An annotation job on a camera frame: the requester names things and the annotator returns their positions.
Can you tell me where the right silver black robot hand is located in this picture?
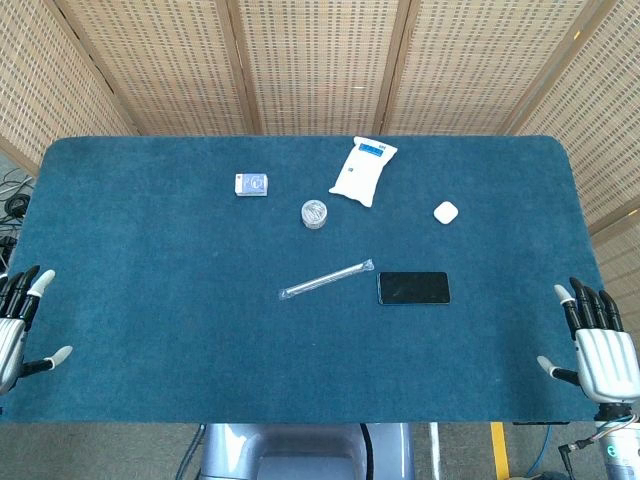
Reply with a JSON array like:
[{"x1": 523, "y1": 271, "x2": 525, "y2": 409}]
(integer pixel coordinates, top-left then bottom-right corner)
[{"x1": 536, "y1": 277, "x2": 640, "y2": 404}]

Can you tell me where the small blue white card box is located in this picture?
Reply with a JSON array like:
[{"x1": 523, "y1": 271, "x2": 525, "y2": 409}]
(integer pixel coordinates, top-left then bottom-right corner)
[{"x1": 234, "y1": 172, "x2": 270, "y2": 198}]

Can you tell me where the smartphone black screen teal back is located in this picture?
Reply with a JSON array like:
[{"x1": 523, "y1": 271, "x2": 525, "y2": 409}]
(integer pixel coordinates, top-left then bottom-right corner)
[{"x1": 376, "y1": 271, "x2": 452, "y2": 306}]

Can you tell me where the yellow floor tape strip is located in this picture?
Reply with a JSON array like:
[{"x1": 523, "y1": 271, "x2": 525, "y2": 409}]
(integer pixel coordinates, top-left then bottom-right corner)
[{"x1": 490, "y1": 422, "x2": 511, "y2": 480}]

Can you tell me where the white soft tissue pack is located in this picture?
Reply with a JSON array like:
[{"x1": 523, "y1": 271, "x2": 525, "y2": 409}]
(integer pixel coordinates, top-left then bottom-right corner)
[{"x1": 327, "y1": 135, "x2": 400, "y2": 208}]

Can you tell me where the straw in clear wrapper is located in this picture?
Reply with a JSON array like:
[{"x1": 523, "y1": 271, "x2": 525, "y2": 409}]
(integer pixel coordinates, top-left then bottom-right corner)
[{"x1": 278, "y1": 257, "x2": 376, "y2": 302}]

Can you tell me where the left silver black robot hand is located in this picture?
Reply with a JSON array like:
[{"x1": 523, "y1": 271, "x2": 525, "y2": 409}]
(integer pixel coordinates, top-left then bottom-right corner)
[{"x1": 0, "y1": 264, "x2": 74, "y2": 396}]

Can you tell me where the grey robot torso base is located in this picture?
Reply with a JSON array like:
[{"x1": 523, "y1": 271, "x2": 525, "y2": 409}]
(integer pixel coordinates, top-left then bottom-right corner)
[{"x1": 198, "y1": 422, "x2": 417, "y2": 480}]

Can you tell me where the clear round jar of clips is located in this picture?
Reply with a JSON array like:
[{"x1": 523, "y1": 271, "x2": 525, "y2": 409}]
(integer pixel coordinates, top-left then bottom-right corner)
[{"x1": 300, "y1": 199, "x2": 330, "y2": 231}]

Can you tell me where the blue floor cable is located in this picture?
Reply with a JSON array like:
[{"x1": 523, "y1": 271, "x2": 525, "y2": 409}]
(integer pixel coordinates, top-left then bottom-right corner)
[{"x1": 524, "y1": 424, "x2": 557, "y2": 479}]

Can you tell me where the white earbuds case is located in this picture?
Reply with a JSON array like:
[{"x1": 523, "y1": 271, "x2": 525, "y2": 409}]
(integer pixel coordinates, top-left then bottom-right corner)
[{"x1": 432, "y1": 200, "x2": 459, "y2": 225}]

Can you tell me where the black cable bundle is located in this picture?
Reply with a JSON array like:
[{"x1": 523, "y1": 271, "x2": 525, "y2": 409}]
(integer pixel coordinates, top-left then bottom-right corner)
[{"x1": 0, "y1": 167, "x2": 37, "y2": 224}]

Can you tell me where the woven bamboo screen panel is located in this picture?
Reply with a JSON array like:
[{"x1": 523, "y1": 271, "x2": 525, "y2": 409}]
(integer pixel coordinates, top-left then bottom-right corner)
[
  {"x1": 49, "y1": 0, "x2": 262, "y2": 137},
  {"x1": 0, "y1": 0, "x2": 142, "y2": 177},
  {"x1": 227, "y1": 0, "x2": 414, "y2": 137},
  {"x1": 373, "y1": 0, "x2": 597, "y2": 136},
  {"x1": 508, "y1": 0, "x2": 640, "y2": 326}
]

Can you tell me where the blue carpet table mat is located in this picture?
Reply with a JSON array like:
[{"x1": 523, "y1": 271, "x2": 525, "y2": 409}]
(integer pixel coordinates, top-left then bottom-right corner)
[{"x1": 0, "y1": 134, "x2": 607, "y2": 426}]

